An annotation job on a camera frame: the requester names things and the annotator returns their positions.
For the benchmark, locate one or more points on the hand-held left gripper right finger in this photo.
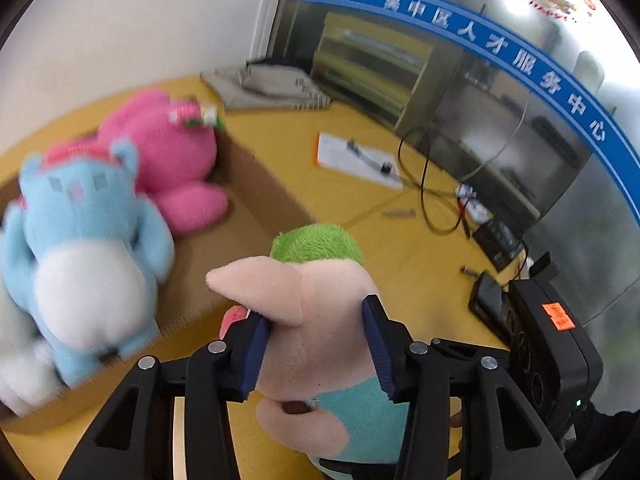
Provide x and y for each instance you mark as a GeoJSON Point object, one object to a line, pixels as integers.
{"type": "Point", "coordinates": [380, 350]}

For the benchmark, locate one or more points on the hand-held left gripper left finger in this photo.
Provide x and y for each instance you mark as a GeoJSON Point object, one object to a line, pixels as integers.
{"type": "Point", "coordinates": [257, 355]}

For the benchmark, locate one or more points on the pig plush toy green hat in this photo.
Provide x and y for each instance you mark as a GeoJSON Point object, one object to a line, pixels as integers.
{"type": "Point", "coordinates": [320, 300]}

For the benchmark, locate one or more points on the brown cardboard box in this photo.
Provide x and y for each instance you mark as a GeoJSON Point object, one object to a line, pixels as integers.
{"type": "Point", "coordinates": [260, 195]}

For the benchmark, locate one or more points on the white plush toy black ear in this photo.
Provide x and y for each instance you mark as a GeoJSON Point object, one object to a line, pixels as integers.
{"type": "Point", "coordinates": [22, 375]}

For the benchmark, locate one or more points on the black phone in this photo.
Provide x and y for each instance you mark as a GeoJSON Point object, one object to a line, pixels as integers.
{"type": "Point", "coordinates": [490, 302]}

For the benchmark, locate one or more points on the small metal part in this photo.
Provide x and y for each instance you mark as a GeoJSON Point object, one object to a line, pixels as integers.
{"type": "Point", "coordinates": [468, 271]}

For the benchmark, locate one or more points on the black power adapter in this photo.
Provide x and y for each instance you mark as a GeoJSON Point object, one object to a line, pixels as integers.
{"type": "Point", "coordinates": [500, 242]}

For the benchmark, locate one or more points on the white plug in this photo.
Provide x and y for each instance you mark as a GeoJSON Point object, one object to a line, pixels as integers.
{"type": "Point", "coordinates": [470, 200]}

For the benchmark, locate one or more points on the white paper sheet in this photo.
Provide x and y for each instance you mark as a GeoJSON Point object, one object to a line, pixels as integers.
{"type": "Point", "coordinates": [345, 152]}

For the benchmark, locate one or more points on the blue plush toy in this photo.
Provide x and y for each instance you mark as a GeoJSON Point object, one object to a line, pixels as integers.
{"type": "Point", "coordinates": [85, 240]}

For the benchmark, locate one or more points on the pink plush toy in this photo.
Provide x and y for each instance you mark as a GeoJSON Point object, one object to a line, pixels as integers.
{"type": "Point", "coordinates": [170, 155]}

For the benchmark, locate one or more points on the grey folded cloth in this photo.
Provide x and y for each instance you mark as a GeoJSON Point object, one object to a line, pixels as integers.
{"type": "Point", "coordinates": [270, 87]}

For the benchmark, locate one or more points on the wooden shelf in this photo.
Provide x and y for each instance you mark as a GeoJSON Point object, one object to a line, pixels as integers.
{"type": "Point", "coordinates": [370, 65]}

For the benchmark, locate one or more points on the blue window banner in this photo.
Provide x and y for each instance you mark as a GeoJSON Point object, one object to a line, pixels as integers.
{"type": "Point", "coordinates": [500, 45]}

